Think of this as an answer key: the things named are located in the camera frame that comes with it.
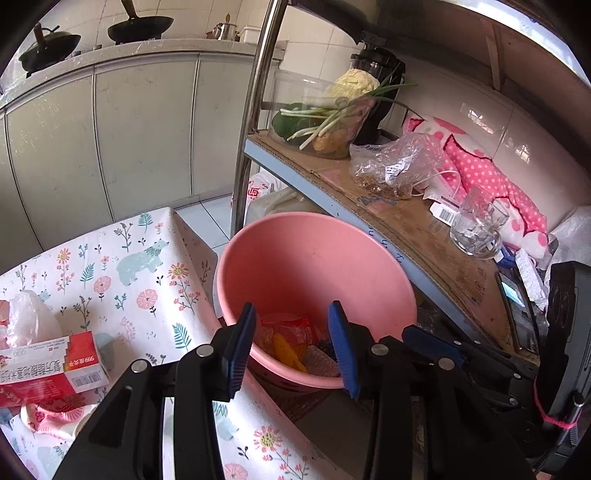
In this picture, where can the cardboard sheet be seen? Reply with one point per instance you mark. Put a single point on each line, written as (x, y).
(369, 207)

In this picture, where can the smartphone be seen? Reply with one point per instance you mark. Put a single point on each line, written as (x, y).
(512, 290)

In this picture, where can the steel kettle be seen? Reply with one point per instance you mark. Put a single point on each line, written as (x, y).
(226, 31)

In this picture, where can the pink plastic bucket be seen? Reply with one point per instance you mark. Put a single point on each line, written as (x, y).
(314, 258)

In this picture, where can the glass mug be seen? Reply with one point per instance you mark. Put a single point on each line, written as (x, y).
(475, 230)

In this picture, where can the glass bowl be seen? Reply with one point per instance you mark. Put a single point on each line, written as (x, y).
(295, 92)

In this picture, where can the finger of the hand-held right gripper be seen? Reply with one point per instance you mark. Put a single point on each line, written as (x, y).
(489, 346)
(434, 341)

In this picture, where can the napa cabbage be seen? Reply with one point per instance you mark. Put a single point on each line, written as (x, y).
(353, 83)

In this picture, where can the silver scouring cloth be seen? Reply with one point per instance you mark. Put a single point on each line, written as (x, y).
(318, 362)

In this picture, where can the large yellow foam net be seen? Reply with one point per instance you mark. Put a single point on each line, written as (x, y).
(288, 353)

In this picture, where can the black blender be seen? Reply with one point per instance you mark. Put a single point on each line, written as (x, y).
(378, 60)

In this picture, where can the crushed paper cup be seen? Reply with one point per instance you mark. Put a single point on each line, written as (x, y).
(51, 420)

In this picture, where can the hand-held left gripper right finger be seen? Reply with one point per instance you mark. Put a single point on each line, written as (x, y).
(339, 350)

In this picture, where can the metal shelf rack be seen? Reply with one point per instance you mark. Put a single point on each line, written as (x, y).
(258, 92)

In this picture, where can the black wok with lid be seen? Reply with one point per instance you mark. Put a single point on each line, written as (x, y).
(48, 50)

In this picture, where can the floral tablecloth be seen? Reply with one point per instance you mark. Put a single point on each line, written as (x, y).
(138, 277)

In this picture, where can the black frying pan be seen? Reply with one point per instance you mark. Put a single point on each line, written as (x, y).
(138, 30)

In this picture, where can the clear plastic bag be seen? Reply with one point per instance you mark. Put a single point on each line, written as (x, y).
(406, 157)

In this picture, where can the white container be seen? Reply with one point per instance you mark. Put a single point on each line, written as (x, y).
(251, 34)

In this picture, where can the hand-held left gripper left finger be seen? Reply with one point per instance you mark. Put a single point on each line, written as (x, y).
(240, 350)

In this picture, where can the red snack packet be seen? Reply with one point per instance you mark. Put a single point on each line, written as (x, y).
(295, 330)

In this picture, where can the small blue box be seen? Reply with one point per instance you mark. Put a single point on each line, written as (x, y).
(508, 258)

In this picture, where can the white printed plastic bag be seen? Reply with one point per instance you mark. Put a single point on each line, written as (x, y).
(258, 189)

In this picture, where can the grey kitchen cabinet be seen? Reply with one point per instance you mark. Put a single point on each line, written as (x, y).
(138, 138)

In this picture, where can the pink dotted cloth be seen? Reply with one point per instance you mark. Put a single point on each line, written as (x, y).
(485, 170)

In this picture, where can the long red carton box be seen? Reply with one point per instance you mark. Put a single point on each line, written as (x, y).
(51, 374)

